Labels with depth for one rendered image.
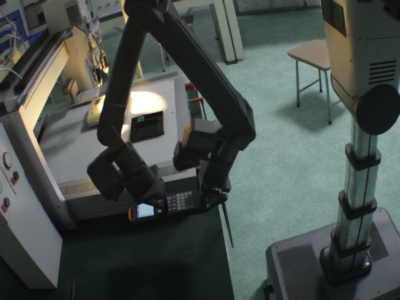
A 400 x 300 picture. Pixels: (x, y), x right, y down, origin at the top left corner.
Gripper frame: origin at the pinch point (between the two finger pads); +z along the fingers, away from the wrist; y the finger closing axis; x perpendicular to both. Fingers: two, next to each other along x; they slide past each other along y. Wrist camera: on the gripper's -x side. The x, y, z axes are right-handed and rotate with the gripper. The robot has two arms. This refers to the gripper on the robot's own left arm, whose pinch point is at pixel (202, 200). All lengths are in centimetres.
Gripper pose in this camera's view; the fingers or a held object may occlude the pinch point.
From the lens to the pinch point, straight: 102.6
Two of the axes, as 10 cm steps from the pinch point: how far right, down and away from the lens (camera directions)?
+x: 9.4, 2.1, 2.7
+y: 1.0, 5.8, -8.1
